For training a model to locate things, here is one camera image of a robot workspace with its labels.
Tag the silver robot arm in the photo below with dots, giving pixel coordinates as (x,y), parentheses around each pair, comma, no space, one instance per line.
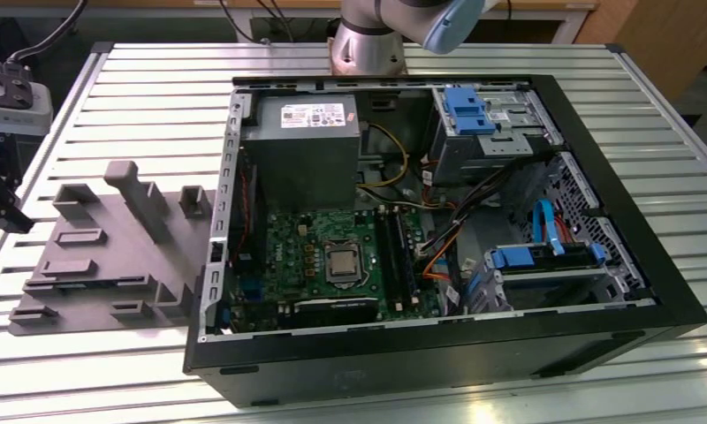
(365,44)

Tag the black RAM slot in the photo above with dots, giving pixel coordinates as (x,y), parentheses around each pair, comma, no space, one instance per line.
(411,260)
(403,260)

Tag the grey parts rack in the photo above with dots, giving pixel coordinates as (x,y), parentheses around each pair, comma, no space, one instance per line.
(82,309)

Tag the blue board connector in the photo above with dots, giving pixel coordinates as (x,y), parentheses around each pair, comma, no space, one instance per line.
(251,289)

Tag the green motherboard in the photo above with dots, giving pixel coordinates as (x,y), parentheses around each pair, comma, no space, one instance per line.
(288,229)

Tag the grey power supply unit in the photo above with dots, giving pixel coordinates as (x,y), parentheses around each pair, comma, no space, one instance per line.
(300,168)

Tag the CPU socket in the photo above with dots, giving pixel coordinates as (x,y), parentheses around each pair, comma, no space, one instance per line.
(344,242)

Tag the silver CPU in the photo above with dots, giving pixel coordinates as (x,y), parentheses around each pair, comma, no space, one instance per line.
(343,263)

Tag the black graphics card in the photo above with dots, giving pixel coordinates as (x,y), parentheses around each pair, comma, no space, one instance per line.
(329,311)

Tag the black PC case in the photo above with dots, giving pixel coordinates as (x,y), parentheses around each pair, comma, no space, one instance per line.
(388,371)

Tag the blue drive bay latch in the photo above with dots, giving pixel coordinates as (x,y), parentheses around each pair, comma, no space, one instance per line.
(478,126)
(464,99)

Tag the metal drive cage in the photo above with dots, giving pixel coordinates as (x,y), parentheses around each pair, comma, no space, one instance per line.
(507,146)

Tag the blue disk carrier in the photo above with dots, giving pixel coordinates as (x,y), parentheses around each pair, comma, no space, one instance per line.
(512,258)

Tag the metal disk bay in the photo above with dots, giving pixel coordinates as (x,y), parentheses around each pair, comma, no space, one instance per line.
(554,276)

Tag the white-framed wooden workbench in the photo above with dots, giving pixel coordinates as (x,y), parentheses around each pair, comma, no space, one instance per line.
(542,14)

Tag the wooden cabinet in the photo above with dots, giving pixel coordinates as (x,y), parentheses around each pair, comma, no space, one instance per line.
(671,44)

